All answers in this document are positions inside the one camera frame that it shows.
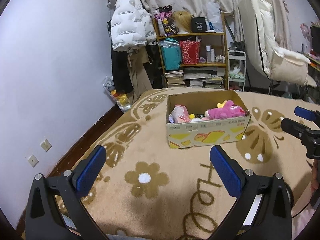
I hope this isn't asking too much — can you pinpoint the white fluffy plush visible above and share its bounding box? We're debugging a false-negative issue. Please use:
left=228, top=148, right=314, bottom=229
left=189, top=114, right=208, bottom=122

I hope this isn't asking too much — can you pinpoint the red bag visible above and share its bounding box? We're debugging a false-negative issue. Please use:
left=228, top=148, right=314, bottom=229
left=180, top=40, right=200, bottom=65

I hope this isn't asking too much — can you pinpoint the plastic bag with toys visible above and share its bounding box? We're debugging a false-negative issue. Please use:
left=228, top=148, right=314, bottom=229
left=102, top=75, right=131, bottom=113

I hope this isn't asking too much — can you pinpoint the stack of books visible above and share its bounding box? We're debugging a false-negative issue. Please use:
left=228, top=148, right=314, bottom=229
left=164, top=70, right=185, bottom=88

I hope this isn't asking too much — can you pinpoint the person right hand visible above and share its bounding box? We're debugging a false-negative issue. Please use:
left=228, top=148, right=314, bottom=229
left=310, top=159, right=319, bottom=193

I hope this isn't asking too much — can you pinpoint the blonde wig head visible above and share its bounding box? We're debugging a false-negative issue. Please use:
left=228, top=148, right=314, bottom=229
left=172, top=11, right=192, bottom=34

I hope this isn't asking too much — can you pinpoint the pink bear plush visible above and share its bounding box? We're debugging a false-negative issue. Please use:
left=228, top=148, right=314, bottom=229
left=204, top=100, right=246, bottom=120

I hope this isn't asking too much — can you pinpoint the wooden shelf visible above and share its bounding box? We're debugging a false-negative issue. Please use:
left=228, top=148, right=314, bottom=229
left=153, top=11, right=228, bottom=88

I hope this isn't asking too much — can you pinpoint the yellow dog plush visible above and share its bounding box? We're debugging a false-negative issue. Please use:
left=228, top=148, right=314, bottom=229
left=217, top=100, right=227, bottom=108

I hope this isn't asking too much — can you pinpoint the teal bag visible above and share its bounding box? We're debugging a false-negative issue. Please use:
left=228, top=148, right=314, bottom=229
left=158, top=38, right=182, bottom=71

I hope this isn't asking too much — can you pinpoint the wall socket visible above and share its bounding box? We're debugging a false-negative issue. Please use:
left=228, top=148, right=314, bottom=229
left=40, top=139, right=52, bottom=152
left=28, top=155, right=39, bottom=167

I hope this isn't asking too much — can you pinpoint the cream padded chair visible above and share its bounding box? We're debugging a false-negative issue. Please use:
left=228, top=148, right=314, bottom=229
left=238, top=0, right=317, bottom=88

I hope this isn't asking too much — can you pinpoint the beige coat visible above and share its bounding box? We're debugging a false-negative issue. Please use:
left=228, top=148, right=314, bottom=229
left=127, top=47, right=152, bottom=104

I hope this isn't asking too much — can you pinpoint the pink packaged item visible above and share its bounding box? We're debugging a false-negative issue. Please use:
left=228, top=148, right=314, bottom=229
left=169, top=105, right=191, bottom=124

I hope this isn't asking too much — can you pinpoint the white trolley cart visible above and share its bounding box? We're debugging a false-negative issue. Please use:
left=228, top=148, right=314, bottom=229
left=227, top=50, right=246, bottom=92

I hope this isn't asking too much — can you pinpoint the black box with 40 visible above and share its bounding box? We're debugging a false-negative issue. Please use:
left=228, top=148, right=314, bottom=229
left=191, top=17, right=207, bottom=33

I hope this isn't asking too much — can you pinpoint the cardboard box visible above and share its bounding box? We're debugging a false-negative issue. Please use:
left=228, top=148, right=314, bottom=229
left=166, top=89, right=251, bottom=148

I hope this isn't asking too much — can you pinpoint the white puffer jacket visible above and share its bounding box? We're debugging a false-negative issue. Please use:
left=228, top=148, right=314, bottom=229
left=111, top=0, right=157, bottom=51

